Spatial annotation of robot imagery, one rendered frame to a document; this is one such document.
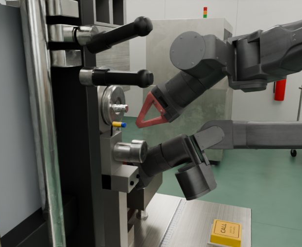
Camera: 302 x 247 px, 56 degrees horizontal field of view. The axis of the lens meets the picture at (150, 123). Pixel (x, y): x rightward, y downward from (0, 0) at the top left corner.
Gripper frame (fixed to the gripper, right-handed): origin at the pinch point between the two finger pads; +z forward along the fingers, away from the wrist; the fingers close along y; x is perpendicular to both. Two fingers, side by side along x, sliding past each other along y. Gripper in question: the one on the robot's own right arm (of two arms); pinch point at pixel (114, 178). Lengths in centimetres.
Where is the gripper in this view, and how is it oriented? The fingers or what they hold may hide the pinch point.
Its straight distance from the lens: 67.4
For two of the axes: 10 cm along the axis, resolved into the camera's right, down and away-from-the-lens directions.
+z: -8.2, 4.1, 4.0
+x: -4.8, -8.8, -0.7
